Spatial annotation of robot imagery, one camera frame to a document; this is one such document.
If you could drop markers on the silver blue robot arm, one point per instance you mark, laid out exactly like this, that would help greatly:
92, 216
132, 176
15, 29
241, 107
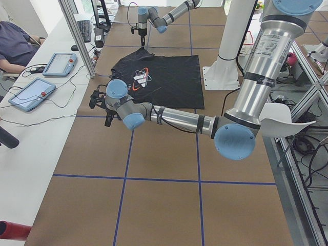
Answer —
197, 32
150, 14

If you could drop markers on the blue teach pendant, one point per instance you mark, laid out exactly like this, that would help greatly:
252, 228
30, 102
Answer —
60, 64
33, 94

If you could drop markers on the black keyboard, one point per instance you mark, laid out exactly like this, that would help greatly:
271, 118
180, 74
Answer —
84, 27

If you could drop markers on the black computer mouse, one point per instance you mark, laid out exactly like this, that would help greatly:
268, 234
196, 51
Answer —
74, 48

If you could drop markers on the blue teach pendant near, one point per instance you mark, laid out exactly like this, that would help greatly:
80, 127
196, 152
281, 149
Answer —
33, 94

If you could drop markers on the black cylindrical handle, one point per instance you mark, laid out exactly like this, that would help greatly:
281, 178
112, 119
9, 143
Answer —
7, 139

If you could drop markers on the black printed t-shirt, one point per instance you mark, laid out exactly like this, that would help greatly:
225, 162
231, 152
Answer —
142, 80

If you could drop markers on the white plastic chair shell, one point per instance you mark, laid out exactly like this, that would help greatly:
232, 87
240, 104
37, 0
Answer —
276, 121

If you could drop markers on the white central pedestal column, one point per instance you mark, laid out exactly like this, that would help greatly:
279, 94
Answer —
223, 73

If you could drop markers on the aluminium frame post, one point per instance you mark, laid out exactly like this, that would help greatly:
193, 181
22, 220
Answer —
73, 27

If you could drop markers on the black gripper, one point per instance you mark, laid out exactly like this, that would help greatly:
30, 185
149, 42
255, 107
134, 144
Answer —
110, 111
141, 32

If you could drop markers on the blue teach pendant far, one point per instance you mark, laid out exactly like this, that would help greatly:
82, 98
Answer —
60, 64

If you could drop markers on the black box device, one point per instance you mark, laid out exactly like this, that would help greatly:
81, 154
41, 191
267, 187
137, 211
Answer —
99, 37

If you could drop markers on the red cylinder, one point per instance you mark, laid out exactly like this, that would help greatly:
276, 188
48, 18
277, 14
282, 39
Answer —
14, 231

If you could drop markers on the seated person in blue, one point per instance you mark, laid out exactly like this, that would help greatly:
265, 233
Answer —
17, 47

